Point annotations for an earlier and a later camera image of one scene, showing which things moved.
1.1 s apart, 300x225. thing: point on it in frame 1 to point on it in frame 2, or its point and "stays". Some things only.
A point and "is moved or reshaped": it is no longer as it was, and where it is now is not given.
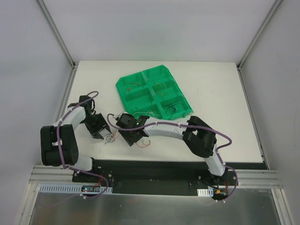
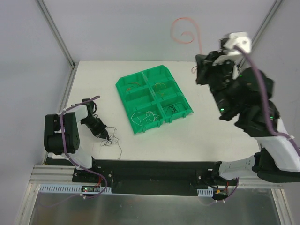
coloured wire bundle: (110, 137) is moved or reshaped
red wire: (147, 145) to (191, 32)
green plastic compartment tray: (138, 97) stays
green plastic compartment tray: (172, 102) stays
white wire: (147, 112) stays
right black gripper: (127, 134) to (203, 71)
